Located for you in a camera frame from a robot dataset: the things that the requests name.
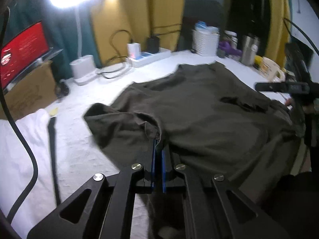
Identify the dark olive garment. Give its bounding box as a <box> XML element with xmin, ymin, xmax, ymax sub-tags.
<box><xmin>83</xmin><ymin>63</ymin><xmax>299</xmax><ymax>202</ymax></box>

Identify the steel tumbler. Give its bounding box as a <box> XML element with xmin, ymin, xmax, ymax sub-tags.
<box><xmin>241</xmin><ymin>35</ymin><xmax>260</xmax><ymax>66</ymax></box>

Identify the purple object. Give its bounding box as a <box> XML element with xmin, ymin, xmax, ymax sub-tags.
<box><xmin>219</xmin><ymin>40</ymin><xmax>242</xmax><ymax>57</ymax></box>

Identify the white folded cloth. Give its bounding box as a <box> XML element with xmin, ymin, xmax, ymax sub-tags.
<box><xmin>0</xmin><ymin>109</ymin><xmax>56</xmax><ymax>238</ymax></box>

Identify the white plastic basket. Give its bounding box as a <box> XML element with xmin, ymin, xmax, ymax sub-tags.
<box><xmin>193</xmin><ymin>26</ymin><xmax>220</xmax><ymax>57</ymax></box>

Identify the small yellow object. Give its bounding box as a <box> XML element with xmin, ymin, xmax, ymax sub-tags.
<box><xmin>49</xmin><ymin>107</ymin><xmax>58</xmax><ymax>117</ymax></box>

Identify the brown cardboard box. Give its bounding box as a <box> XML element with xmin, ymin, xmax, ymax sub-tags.
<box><xmin>4</xmin><ymin>61</ymin><xmax>57</xmax><ymax>120</ymax></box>

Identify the black charger adapter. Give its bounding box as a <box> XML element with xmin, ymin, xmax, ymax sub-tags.
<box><xmin>146</xmin><ymin>36</ymin><xmax>160</xmax><ymax>54</ymax></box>

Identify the white power strip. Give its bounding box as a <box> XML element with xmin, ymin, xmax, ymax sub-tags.
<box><xmin>126</xmin><ymin>48</ymin><xmax>171</xmax><ymax>68</ymax></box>

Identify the white charger adapter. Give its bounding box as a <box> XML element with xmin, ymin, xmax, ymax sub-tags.
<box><xmin>127</xmin><ymin>43</ymin><xmax>141</xmax><ymax>59</ymax></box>

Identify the yellow curtain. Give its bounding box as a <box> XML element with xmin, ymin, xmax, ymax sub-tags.
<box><xmin>91</xmin><ymin>0</ymin><xmax>184</xmax><ymax>65</ymax></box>

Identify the teal curtain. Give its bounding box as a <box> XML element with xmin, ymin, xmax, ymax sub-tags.
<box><xmin>4</xmin><ymin>0</ymin><xmax>102</xmax><ymax>80</ymax></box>

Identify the white desk lamp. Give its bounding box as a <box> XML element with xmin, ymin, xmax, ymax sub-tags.
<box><xmin>49</xmin><ymin>0</ymin><xmax>97</xmax><ymax>86</ymax></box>

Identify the black strap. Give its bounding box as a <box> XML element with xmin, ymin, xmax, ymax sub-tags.
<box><xmin>47</xmin><ymin>116</ymin><xmax>62</xmax><ymax>207</ymax></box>

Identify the black cable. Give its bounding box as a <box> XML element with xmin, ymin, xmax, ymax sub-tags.
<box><xmin>0</xmin><ymin>7</ymin><xmax>39</xmax><ymax>224</ymax></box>

